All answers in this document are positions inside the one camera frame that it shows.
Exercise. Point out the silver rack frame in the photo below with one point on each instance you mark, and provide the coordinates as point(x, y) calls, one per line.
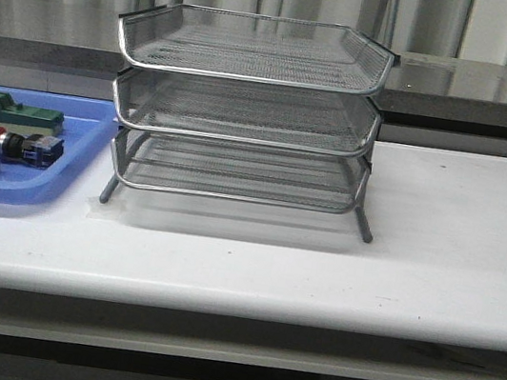
point(383, 34)

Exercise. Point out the red emergency stop push button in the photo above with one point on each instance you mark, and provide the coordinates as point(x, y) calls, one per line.
point(37, 150)

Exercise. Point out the dark grey stone counter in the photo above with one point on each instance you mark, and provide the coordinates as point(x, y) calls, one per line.
point(423, 91)

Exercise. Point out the silver mesh tray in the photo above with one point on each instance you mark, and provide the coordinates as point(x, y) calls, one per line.
point(182, 164)
point(252, 47)
point(282, 117)

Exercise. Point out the clear tape patch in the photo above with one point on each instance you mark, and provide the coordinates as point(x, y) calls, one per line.
point(114, 210)

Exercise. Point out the green and grey electrical module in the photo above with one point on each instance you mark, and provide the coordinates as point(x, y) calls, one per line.
point(24, 119)

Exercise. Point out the blue plastic tray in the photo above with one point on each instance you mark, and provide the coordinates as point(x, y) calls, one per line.
point(88, 127)

